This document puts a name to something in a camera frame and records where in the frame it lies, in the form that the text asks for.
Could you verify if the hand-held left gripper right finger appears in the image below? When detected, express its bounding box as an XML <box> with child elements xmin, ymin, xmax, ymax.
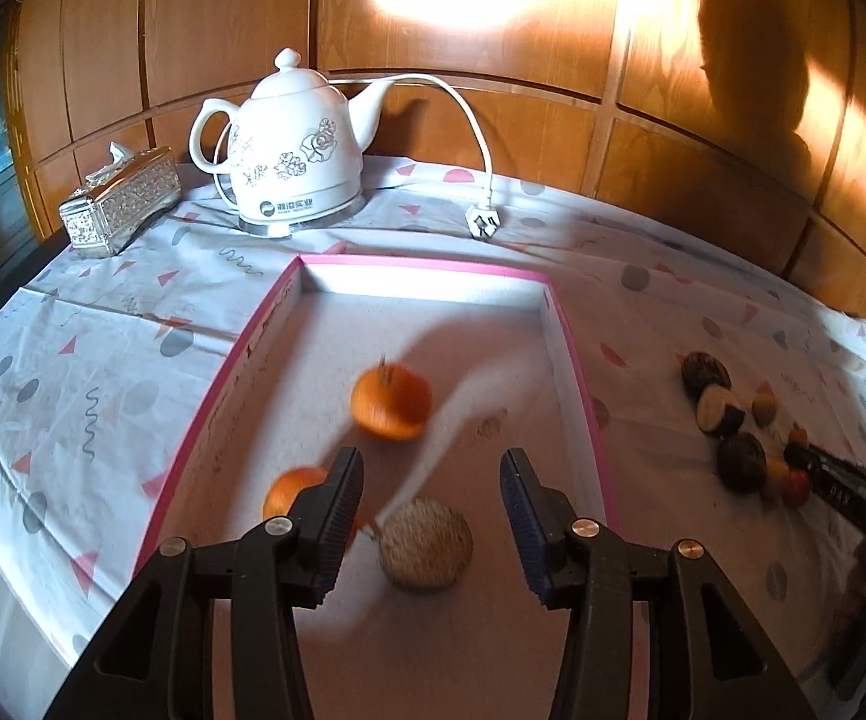
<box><xmin>499</xmin><ymin>448</ymin><xmax>816</xmax><ymax>720</ymax></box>

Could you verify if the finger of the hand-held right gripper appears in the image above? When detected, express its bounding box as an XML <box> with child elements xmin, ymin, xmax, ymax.
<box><xmin>782</xmin><ymin>426</ymin><xmax>866</xmax><ymax>500</ymax></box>

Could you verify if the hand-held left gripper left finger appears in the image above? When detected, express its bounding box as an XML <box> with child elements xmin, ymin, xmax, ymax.
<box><xmin>43</xmin><ymin>446</ymin><xmax>366</xmax><ymax>720</ymax></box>

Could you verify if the red tomato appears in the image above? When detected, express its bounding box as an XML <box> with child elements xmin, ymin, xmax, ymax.
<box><xmin>781</xmin><ymin>469</ymin><xmax>813</xmax><ymax>508</ymax></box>

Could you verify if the dark round fruit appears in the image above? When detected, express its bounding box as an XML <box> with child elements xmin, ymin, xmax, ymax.
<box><xmin>716</xmin><ymin>431</ymin><xmax>768</xmax><ymax>496</ymax></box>

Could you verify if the orange with stem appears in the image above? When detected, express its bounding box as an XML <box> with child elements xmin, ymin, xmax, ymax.
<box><xmin>350</xmin><ymin>360</ymin><xmax>434</xmax><ymax>442</ymax></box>

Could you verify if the cut taro piece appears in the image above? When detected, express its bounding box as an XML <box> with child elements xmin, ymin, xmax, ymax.
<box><xmin>694</xmin><ymin>384</ymin><xmax>749</xmax><ymax>437</ymax></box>

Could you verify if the dark brown round taro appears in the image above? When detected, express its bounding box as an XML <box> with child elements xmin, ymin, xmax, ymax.
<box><xmin>681</xmin><ymin>351</ymin><xmax>732</xmax><ymax>401</ymax></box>

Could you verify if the pink-edged cardboard tray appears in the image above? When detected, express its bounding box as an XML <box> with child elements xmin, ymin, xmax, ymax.
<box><xmin>133</xmin><ymin>253</ymin><xmax>621</xmax><ymax>720</ymax></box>

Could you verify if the white patterned tablecloth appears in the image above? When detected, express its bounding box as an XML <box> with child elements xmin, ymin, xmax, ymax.
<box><xmin>0</xmin><ymin>154</ymin><xmax>866</xmax><ymax>720</ymax></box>

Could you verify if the silver kettle base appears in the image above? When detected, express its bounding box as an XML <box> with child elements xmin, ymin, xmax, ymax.
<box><xmin>236</xmin><ymin>191</ymin><xmax>368</xmax><ymax>239</ymax></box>

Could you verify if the white floral ceramic kettle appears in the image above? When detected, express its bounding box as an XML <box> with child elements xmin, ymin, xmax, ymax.
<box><xmin>189</xmin><ymin>47</ymin><xmax>404</xmax><ymax>222</ymax></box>

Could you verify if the silver embossed tissue box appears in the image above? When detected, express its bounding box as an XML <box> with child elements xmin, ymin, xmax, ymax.
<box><xmin>58</xmin><ymin>146</ymin><xmax>183</xmax><ymax>260</ymax></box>

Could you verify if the white tissue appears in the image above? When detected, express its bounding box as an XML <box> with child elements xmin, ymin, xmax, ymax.
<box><xmin>86</xmin><ymin>141</ymin><xmax>134</xmax><ymax>182</ymax></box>

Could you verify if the white power cord with plug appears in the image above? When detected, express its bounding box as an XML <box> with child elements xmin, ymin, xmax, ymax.
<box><xmin>208</xmin><ymin>73</ymin><xmax>503</xmax><ymax>242</ymax></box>

